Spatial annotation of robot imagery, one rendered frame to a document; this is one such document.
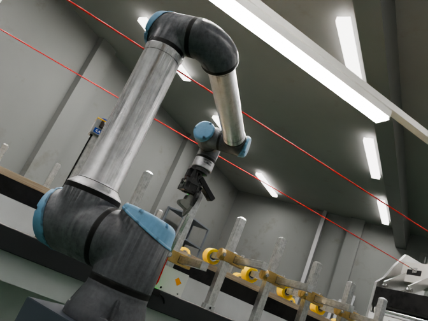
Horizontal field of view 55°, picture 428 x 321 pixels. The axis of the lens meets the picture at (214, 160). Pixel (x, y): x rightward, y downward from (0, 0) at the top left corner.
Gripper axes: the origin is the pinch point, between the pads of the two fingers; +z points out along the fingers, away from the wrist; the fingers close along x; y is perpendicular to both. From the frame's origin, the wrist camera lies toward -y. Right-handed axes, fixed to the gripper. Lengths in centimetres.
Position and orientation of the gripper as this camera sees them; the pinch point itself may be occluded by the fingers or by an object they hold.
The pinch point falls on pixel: (185, 214)
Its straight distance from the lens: 174.5
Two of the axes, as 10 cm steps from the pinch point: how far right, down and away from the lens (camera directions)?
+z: -3.9, 8.7, -3.0
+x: 4.4, -1.1, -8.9
